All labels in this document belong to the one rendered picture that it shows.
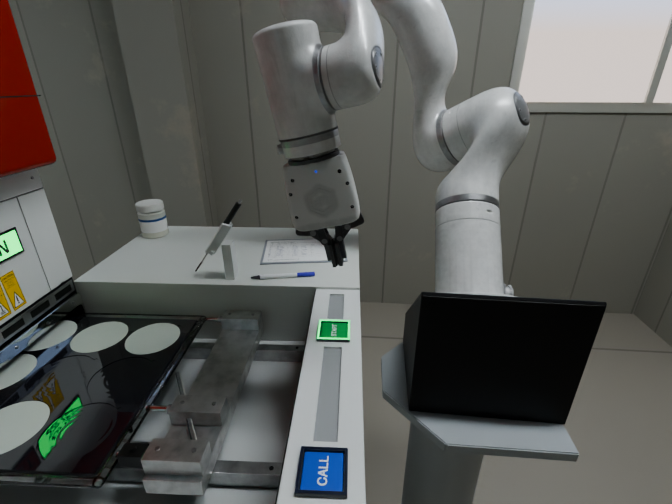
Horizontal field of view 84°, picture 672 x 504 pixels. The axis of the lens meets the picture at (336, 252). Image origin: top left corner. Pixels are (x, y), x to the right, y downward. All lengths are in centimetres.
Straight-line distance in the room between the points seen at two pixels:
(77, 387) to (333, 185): 54
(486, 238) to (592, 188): 190
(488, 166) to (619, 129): 183
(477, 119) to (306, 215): 39
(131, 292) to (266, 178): 152
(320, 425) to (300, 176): 33
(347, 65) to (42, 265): 71
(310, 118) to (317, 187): 9
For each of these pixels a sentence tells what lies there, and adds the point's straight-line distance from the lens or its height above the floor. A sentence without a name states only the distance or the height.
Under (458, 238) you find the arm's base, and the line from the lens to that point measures 70.
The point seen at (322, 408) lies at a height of 96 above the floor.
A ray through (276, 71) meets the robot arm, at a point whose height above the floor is 137.
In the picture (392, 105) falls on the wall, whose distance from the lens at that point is 219.
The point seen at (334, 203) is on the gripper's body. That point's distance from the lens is 53.
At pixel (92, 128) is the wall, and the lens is 273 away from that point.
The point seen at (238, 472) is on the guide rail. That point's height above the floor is 85.
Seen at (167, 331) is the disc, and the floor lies 90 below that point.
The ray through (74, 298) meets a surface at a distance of 98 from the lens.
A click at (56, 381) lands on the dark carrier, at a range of 82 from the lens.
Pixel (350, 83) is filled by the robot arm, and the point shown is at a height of 136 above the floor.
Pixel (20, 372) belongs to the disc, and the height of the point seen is 90.
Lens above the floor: 136
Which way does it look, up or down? 24 degrees down
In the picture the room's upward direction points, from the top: straight up
